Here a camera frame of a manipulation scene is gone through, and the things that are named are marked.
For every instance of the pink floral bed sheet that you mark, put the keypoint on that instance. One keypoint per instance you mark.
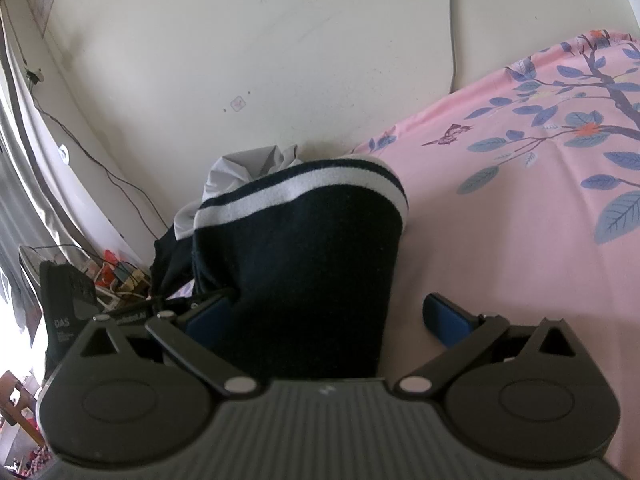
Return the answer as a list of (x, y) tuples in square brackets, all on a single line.
[(525, 240)]

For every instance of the pile of floor clutter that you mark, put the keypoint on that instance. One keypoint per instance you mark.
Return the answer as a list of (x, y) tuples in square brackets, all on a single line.
[(117, 280)]

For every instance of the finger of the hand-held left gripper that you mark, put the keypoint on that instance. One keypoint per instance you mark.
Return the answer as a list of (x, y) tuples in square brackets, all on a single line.
[(172, 303)]

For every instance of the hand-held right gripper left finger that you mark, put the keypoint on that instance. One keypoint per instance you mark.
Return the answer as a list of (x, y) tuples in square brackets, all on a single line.
[(210, 322)]

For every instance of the white cloth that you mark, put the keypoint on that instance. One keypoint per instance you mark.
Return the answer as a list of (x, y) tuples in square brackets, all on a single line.
[(240, 170)]

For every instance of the small wall sticker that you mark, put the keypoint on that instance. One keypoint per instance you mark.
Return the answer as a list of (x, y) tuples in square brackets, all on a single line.
[(237, 104)]

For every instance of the dark cloth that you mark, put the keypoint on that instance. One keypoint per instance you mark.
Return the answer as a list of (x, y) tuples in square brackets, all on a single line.
[(172, 260)]

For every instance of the grey curtain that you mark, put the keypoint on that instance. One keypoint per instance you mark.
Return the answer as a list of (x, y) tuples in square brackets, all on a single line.
[(20, 160)]

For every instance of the wooden furniture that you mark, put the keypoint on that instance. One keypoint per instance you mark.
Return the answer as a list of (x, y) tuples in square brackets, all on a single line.
[(17, 405)]

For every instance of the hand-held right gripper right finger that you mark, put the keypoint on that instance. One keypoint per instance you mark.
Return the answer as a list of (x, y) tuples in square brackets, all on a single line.
[(447, 320)]

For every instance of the navy white-striped garment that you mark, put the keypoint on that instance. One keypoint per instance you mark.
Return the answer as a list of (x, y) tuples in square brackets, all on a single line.
[(310, 270)]

